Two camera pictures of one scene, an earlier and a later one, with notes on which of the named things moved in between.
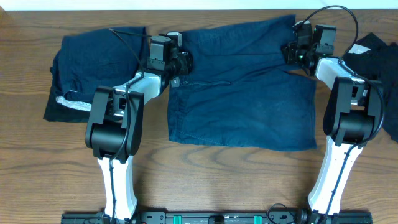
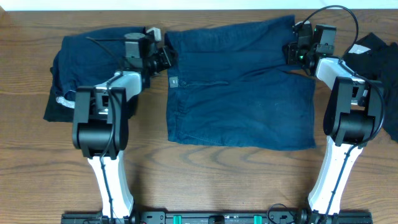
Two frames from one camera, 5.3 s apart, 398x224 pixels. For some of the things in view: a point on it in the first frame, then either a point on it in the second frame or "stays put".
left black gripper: (185, 62) to (167, 58)
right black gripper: (290, 53) stays put
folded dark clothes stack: (107, 58) stays put
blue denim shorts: (240, 91) stays put
